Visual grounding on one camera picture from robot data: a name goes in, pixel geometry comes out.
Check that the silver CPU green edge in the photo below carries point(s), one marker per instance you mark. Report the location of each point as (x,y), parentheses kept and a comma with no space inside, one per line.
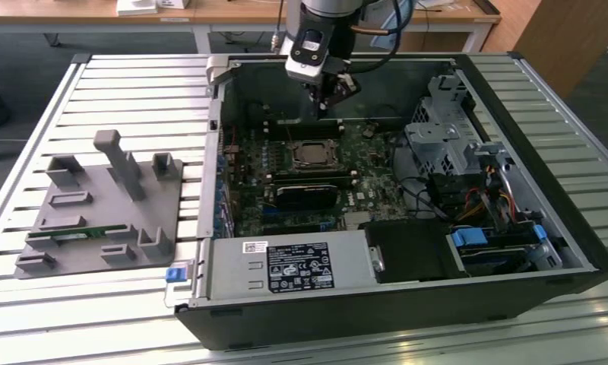
(315,152)

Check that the thin metal locking lever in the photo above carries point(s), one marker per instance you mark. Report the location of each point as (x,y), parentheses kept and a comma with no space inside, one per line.
(311,164)

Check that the black RAM slot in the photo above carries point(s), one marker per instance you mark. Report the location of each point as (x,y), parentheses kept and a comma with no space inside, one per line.
(304,128)
(284,135)
(309,183)
(309,175)

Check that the blue expansion slot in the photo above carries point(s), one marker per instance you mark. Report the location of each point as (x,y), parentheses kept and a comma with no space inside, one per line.
(270,208)

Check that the white papers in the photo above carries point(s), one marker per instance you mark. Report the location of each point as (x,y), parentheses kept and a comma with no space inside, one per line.
(445,4)

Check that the metal drive cage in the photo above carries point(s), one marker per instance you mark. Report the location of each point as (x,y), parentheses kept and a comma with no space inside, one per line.
(436,137)

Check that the small white box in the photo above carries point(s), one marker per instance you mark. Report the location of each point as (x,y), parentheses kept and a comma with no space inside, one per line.
(172,4)

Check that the green motherboard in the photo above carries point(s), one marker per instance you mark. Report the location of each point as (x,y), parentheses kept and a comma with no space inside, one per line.
(375,182)

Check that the black graphics card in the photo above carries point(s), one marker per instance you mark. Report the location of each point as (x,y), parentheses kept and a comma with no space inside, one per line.
(304,197)

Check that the large white box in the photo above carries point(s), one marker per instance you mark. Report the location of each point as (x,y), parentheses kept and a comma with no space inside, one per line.
(136,7)

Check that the wooden cabinet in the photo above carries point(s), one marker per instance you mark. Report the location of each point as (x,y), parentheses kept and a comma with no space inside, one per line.
(563,38)

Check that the small silver heatsink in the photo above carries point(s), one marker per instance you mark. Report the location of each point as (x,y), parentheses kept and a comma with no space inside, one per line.
(359,220)

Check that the white code sticker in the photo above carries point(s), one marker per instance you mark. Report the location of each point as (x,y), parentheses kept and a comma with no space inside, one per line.
(253,246)

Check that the black plastic drive shroud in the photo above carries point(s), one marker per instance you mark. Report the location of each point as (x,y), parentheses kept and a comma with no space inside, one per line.
(415,251)

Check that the blue disk carrier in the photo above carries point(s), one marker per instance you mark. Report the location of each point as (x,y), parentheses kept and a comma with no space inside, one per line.
(468,239)

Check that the wooden desk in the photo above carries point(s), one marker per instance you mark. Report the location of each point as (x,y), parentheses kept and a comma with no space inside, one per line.
(56,18)

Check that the large black rating label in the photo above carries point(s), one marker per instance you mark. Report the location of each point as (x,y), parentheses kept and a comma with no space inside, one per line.
(301,268)

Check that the small blue clip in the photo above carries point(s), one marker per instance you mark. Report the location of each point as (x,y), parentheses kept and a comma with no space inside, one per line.
(539,232)

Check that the grey parts rack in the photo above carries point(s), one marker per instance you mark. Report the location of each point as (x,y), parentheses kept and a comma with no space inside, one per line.
(110,213)

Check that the black hard disk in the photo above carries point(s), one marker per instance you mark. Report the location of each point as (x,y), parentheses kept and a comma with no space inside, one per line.
(491,260)

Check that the grey power supply unit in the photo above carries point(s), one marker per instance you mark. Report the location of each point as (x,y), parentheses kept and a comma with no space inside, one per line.
(228,273)

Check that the green RAM stick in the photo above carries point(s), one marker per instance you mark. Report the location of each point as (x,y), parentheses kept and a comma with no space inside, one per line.
(96,230)

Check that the blue case latch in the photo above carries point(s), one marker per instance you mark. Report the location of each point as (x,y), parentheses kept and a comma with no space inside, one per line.
(176,275)

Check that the black open PC case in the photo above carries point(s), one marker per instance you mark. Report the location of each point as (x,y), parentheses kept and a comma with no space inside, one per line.
(335,323)

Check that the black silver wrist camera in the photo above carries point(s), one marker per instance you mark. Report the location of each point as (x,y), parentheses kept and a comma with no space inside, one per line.
(309,49)

